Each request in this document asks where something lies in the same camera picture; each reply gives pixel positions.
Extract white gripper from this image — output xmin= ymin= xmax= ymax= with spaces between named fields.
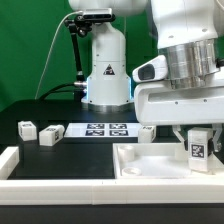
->
xmin=134 ymin=75 xmax=224 ymax=153

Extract white square tabletop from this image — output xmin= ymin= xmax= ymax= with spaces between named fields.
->
xmin=113 ymin=143 xmax=224 ymax=179

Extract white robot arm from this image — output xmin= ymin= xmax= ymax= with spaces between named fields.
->
xmin=128 ymin=0 xmax=224 ymax=151

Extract white U-shaped fence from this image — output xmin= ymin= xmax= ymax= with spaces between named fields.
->
xmin=0 ymin=146 xmax=224 ymax=205

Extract white fiducial marker sheet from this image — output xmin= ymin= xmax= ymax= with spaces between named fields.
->
xmin=64 ymin=123 xmax=141 ymax=138

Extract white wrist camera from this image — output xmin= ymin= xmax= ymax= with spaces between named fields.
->
xmin=132 ymin=55 xmax=168 ymax=83

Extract black cables at base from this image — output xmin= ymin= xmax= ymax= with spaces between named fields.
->
xmin=34 ymin=82 xmax=88 ymax=101

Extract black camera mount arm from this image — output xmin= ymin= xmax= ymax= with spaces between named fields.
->
xmin=64 ymin=14 xmax=115 ymax=82

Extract white cable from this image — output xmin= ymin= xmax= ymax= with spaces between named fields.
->
xmin=34 ymin=10 xmax=84 ymax=100

